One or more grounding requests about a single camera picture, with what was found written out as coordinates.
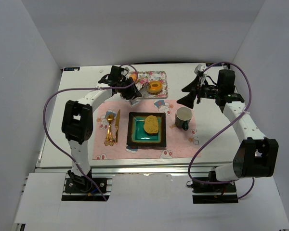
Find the green white mug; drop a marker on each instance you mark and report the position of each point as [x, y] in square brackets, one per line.
[182, 118]

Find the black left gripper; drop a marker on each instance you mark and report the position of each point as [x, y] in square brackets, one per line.
[130, 90]

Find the black teal square plate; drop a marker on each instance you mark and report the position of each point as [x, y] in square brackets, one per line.
[138, 137]

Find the round bun rear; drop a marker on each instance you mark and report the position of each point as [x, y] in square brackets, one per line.
[134, 77]

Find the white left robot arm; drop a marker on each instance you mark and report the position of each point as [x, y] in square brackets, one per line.
[77, 124]

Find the gold knife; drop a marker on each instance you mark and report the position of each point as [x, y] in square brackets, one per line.
[117, 126]

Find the aluminium table rail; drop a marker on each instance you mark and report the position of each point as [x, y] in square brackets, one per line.
[168, 169]

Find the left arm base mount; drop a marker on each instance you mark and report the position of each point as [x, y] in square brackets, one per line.
[79, 188]

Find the floral rectangular tray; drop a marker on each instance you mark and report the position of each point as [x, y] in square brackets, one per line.
[146, 77]

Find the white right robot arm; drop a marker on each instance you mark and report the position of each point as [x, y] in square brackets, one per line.
[257, 154]

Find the gold fork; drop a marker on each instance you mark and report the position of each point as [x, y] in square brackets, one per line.
[109, 139]

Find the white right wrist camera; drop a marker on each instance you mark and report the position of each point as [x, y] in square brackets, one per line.
[199, 70]

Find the orange glazed donut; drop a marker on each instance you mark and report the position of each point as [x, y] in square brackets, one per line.
[154, 87]

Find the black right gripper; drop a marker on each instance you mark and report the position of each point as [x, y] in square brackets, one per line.
[198, 91]

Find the seeded bread slice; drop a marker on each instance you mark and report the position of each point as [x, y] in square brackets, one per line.
[151, 125]

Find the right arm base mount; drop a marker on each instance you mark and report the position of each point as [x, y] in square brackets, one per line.
[212, 193]

